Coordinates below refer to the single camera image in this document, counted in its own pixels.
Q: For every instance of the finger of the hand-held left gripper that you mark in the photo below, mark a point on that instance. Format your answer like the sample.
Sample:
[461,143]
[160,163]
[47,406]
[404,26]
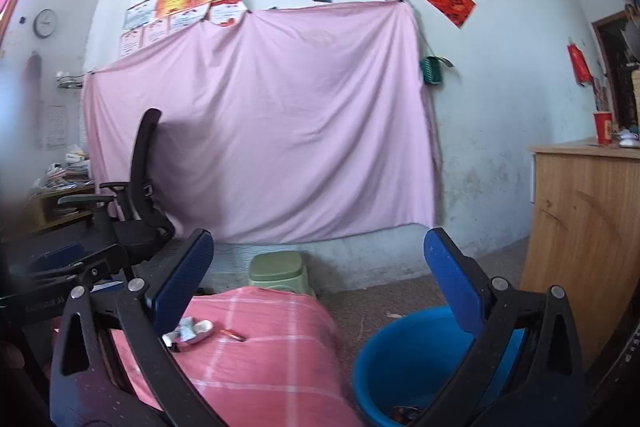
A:
[107,262]
[60,257]

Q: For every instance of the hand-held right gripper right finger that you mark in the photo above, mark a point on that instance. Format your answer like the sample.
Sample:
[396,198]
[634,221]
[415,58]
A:
[452,277]

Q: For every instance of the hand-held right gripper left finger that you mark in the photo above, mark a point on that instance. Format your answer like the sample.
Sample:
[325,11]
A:
[182,277]

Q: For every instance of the white paper wrapper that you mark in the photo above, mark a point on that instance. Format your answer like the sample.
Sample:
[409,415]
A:
[195,329]

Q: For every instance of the small orange red wrapper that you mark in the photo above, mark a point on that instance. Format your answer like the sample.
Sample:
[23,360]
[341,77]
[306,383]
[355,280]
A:
[231,334]

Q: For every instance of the blue plastic bucket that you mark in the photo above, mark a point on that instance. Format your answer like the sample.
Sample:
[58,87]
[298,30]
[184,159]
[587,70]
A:
[400,357]

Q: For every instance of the wooden desk with shelves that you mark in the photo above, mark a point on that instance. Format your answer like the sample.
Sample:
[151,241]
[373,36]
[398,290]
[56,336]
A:
[50,207]

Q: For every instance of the pile of papers and books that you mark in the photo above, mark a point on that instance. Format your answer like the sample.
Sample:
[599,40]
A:
[65,174]

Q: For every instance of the black office chair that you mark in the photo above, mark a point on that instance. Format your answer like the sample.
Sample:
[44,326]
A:
[142,187]

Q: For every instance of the green plastic stool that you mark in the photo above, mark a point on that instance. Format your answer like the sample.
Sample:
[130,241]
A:
[277,269]

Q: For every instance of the pink checkered tablecloth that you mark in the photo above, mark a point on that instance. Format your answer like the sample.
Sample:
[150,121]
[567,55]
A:
[260,367]

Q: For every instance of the wooden cabinet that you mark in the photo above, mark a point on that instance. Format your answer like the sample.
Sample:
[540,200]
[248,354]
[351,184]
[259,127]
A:
[575,232]

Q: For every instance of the pink hanging sheet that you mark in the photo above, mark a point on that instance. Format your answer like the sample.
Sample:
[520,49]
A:
[275,117]

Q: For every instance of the green hanging basket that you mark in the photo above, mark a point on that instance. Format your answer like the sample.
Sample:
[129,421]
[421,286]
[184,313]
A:
[432,71]

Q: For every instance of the red cup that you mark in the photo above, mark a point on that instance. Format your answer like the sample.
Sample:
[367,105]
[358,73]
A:
[603,128]

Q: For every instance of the white wall calendar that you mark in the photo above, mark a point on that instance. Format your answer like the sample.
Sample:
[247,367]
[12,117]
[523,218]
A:
[56,127]

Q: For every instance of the round wall clock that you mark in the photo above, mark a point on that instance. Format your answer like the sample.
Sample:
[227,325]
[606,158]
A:
[45,23]

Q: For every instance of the red diamond wall poster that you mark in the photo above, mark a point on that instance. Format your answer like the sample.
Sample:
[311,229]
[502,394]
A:
[446,0]

